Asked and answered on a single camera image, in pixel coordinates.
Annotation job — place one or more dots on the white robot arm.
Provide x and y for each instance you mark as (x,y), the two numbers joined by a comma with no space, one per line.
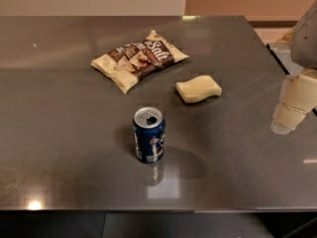
(303,41)

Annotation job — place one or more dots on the yellow sponge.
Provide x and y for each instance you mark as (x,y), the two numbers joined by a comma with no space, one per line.
(198,89)

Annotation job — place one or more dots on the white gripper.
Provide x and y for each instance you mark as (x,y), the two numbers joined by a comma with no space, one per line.
(306,43)

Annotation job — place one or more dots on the blue soda can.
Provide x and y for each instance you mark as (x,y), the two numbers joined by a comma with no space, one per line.
(149,133)

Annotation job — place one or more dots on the brown and cream chip bag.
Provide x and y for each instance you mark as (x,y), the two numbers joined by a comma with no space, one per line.
(131,63)

